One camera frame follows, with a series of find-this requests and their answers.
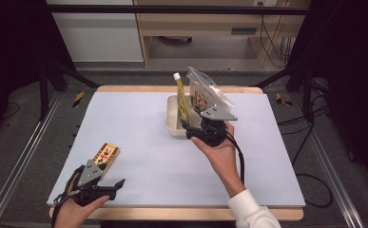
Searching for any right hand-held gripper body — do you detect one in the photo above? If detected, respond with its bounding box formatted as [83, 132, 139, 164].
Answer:
[185, 106, 239, 147]

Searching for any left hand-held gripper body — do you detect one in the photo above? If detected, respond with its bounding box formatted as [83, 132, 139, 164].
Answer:
[74, 159, 116, 207]

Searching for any red and yellow snack packet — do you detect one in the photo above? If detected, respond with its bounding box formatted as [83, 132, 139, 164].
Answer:
[92, 142, 122, 179]

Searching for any white plastic container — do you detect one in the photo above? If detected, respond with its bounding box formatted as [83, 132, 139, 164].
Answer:
[165, 94, 203, 139]

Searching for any yellow spouted pouch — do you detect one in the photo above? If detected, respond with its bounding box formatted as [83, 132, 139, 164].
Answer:
[172, 72, 192, 126]

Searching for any clear bag of dried seaweed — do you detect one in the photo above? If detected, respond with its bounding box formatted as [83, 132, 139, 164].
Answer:
[185, 66, 236, 117]

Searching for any person's right hand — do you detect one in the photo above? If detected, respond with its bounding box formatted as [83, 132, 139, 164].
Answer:
[190, 121, 241, 187]

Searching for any person's left hand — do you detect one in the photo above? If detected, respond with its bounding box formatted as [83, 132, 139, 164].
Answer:
[53, 173, 110, 228]

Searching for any white table mat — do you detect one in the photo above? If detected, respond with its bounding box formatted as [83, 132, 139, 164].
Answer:
[47, 91, 306, 208]

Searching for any wooden table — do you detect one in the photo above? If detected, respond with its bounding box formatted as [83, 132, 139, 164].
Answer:
[48, 85, 304, 221]

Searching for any black metal stand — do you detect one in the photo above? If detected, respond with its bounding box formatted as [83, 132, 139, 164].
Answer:
[253, 62, 331, 124]
[38, 59, 101, 122]

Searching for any light wooden desk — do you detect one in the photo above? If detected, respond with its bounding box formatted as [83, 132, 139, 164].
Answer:
[133, 0, 313, 68]

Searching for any black horizontal bar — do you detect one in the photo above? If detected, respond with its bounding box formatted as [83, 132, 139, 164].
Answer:
[45, 4, 313, 16]

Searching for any white cabinet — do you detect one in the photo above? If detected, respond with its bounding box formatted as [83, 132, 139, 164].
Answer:
[45, 0, 145, 64]

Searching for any black curtain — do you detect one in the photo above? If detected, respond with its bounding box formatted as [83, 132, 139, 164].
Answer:
[288, 0, 368, 194]
[0, 0, 76, 142]

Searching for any right hand-held gripper cable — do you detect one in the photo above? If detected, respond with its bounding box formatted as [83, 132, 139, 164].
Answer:
[223, 130, 246, 186]

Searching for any hand-held gripper cable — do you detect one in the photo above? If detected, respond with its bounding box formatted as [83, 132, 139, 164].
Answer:
[223, 130, 246, 186]
[50, 165, 85, 220]

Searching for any left hand-held gripper cable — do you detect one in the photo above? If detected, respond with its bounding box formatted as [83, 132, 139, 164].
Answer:
[50, 165, 85, 220]

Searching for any silver metal rail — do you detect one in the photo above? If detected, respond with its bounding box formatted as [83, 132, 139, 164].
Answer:
[0, 91, 63, 228]
[290, 93, 365, 228]

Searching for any straight black floor cable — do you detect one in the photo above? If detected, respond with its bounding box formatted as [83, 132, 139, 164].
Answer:
[277, 105, 329, 126]

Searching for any thin black floor cable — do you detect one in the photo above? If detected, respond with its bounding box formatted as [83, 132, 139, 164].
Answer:
[0, 101, 21, 122]

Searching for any grey drawer handle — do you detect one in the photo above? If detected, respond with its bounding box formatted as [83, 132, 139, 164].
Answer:
[230, 27, 259, 36]

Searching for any black hanging cable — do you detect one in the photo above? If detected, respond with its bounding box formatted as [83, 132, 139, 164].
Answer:
[260, 13, 288, 68]

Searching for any looped black floor cable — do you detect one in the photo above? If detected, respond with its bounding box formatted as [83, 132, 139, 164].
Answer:
[292, 122, 335, 209]

